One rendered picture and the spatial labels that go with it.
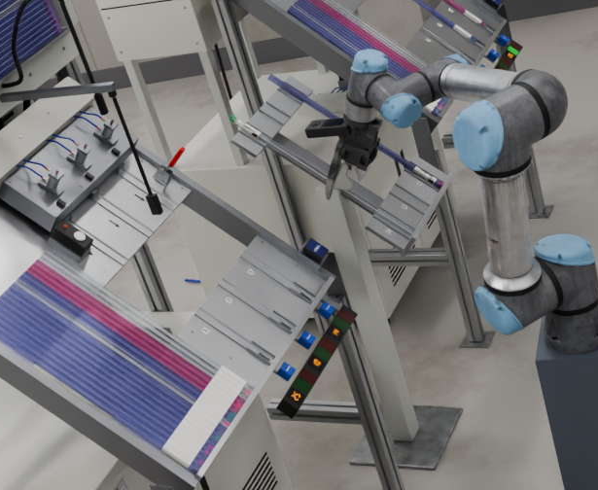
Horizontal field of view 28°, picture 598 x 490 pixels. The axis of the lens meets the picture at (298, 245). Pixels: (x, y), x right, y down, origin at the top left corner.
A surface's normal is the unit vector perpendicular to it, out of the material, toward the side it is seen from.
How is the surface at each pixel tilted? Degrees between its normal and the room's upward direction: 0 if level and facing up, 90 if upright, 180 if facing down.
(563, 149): 0
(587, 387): 90
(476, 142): 83
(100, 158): 43
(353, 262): 90
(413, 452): 0
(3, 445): 0
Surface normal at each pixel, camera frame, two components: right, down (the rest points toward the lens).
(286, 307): 0.40, -0.63
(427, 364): -0.27, -0.84
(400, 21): -0.25, 0.53
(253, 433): 0.88, -0.02
